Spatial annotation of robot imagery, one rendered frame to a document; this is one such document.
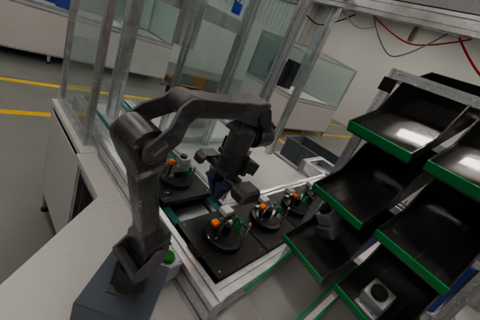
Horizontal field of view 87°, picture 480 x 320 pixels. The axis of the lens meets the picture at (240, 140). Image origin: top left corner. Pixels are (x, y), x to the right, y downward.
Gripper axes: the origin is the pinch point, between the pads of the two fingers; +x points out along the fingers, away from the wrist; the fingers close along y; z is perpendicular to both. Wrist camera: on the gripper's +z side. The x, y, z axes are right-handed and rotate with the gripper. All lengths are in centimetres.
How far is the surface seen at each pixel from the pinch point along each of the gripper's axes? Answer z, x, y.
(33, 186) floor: -4, 126, 167
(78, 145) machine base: -4, 39, 87
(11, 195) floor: -17, 126, 160
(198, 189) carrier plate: 26.0, 28.4, 30.4
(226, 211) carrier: 27.7, 26.4, 13.7
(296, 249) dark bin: 11.4, 4.5, -19.8
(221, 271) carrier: 10.0, 28.4, -5.1
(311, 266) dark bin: 10.6, 4.5, -24.6
